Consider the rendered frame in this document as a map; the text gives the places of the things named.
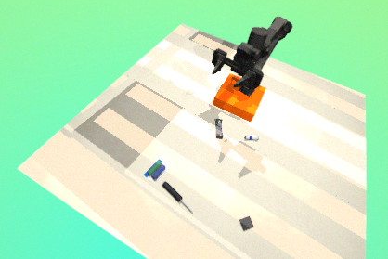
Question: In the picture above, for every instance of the black-handled screwdriver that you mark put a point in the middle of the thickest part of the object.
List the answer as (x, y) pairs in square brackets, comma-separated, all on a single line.
[(174, 193)]

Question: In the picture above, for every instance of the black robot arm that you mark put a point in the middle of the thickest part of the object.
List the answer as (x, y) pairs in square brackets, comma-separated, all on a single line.
[(260, 44)]

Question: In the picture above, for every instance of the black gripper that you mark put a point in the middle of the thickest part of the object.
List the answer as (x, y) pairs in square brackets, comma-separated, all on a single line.
[(238, 65)]

